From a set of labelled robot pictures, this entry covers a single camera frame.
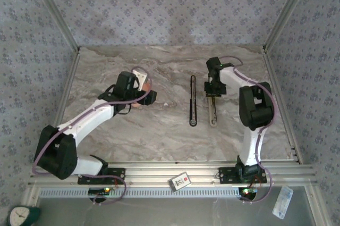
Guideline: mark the aluminium table side rail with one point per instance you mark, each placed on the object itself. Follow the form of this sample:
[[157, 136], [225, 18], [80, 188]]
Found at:
[[281, 103], [69, 82]]

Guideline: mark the clear plastic bag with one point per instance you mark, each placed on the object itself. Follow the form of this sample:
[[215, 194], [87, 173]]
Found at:
[[282, 202]]

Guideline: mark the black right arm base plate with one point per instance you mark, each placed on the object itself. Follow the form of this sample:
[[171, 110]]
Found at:
[[227, 175]]

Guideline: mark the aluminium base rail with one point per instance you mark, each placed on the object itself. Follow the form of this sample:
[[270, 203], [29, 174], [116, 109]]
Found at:
[[159, 170]]

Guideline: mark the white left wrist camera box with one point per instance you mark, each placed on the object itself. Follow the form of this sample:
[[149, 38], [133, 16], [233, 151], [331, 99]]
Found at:
[[140, 75]]

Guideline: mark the white card with red mark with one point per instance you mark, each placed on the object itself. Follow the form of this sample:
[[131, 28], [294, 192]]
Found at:
[[180, 181]]

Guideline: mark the white clock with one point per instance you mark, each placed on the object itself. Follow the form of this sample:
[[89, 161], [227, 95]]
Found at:
[[18, 216]]

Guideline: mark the small circuit board with led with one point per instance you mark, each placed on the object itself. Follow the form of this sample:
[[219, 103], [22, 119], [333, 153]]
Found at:
[[99, 191], [248, 191]]

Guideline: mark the aluminium corner post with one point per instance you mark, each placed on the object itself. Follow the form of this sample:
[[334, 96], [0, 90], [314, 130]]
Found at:
[[53, 10], [289, 10]]

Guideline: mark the black tongs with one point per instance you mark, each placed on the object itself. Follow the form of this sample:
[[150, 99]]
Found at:
[[193, 114]]

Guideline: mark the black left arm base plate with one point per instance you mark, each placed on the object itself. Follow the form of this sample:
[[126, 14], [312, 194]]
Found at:
[[117, 174]]

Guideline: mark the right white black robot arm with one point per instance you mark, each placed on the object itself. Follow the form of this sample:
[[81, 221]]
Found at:
[[252, 146]]

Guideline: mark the pink plastic tray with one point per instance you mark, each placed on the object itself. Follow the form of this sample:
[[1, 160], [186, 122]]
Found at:
[[147, 87]]

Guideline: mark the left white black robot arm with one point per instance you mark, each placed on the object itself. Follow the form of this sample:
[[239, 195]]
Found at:
[[87, 119]]

